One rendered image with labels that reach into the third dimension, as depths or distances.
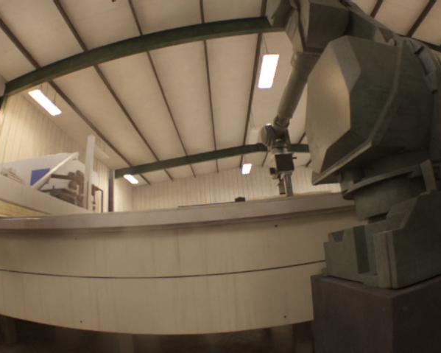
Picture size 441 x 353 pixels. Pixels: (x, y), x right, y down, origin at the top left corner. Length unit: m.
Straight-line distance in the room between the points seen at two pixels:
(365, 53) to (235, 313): 1.12
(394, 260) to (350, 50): 0.54
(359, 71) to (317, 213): 0.74
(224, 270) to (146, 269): 0.36
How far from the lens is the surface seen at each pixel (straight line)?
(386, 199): 0.82
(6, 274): 1.77
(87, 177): 3.89
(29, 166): 5.28
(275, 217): 1.22
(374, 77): 0.76
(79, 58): 7.28
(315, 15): 1.36
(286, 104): 1.82
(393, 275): 0.59
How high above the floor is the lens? 0.63
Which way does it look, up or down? 16 degrees up
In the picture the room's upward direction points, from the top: 5 degrees counter-clockwise
